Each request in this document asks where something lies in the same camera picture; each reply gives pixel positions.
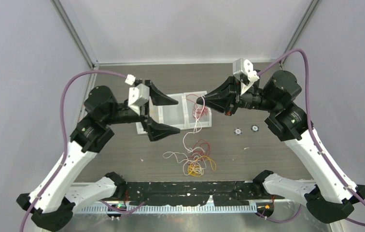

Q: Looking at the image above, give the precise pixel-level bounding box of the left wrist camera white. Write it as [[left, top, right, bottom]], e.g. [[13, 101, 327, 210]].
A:
[[128, 84, 150, 115]]

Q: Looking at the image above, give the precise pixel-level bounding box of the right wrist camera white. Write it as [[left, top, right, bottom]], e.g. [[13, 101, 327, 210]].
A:
[[232, 58, 260, 96]]

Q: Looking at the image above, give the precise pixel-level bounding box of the white three-compartment tray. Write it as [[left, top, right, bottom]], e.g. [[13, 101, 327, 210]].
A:
[[149, 91, 212, 130]]

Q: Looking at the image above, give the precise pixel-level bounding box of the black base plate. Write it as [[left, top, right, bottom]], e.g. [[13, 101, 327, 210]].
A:
[[104, 181, 272, 206]]

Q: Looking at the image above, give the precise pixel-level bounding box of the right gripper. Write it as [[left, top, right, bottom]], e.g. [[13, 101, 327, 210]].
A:
[[197, 74, 279, 116]]

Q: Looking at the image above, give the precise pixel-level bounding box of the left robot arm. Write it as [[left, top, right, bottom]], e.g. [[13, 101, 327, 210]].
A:
[[16, 80, 180, 232]]

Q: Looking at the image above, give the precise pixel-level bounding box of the yellow cable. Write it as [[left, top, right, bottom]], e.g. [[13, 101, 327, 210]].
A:
[[186, 155, 217, 177]]

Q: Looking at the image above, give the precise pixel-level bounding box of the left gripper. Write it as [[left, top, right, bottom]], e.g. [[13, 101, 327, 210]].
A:
[[105, 80, 182, 139]]

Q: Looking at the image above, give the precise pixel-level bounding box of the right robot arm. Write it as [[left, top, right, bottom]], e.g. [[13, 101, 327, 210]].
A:
[[196, 71, 365, 223]]

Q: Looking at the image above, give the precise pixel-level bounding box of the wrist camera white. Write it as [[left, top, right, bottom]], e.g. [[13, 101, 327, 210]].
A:
[[232, 58, 260, 96], [128, 84, 150, 115]]

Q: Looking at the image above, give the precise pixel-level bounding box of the grey cable duct rail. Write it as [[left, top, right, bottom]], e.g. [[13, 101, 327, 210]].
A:
[[77, 203, 257, 214]]

